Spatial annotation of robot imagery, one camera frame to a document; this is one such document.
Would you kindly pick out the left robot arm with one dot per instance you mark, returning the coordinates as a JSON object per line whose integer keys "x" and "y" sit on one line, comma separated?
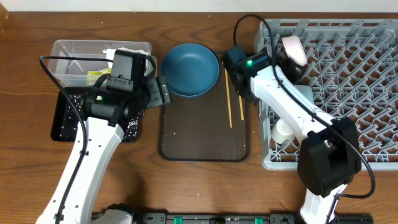
{"x": 105, "y": 111}

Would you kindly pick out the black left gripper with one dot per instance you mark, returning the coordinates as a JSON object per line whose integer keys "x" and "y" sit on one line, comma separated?
{"x": 160, "y": 89}

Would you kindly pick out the dark brown tray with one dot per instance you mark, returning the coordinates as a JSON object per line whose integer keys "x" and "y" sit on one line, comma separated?
{"x": 197, "y": 128}

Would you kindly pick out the yellow green snack wrapper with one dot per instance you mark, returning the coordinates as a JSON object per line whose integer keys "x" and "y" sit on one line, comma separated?
{"x": 94, "y": 75}

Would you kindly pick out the white tissue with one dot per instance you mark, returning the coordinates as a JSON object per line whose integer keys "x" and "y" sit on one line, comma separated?
{"x": 111, "y": 52}

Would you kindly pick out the light blue bowl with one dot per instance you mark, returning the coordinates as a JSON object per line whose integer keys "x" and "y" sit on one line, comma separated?
{"x": 306, "y": 91}

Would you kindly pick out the grey dishwasher rack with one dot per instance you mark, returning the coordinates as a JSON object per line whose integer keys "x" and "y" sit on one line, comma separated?
{"x": 352, "y": 71}

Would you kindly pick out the clear plastic bin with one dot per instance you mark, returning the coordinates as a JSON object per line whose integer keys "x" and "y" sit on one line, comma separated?
{"x": 81, "y": 56}

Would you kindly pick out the pink bowl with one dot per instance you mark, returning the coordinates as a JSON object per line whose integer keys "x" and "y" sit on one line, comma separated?
{"x": 294, "y": 49}

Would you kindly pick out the right wooden chopstick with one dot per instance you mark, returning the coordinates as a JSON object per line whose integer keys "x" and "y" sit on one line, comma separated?
{"x": 241, "y": 108}

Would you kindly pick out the white cup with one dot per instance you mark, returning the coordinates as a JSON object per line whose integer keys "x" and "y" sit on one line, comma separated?
{"x": 281, "y": 133}

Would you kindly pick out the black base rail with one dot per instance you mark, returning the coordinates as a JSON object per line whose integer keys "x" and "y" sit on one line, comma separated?
{"x": 121, "y": 213}

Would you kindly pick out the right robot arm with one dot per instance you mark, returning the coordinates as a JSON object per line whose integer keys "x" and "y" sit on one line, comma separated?
{"x": 329, "y": 148}

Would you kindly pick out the dark blue plate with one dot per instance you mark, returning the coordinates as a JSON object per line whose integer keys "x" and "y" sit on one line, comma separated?
{"x": 190, "y": 70}

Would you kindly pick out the black plastic bin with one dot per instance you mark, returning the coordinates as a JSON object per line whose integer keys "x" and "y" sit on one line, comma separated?
{"x": 65, "y": 120}

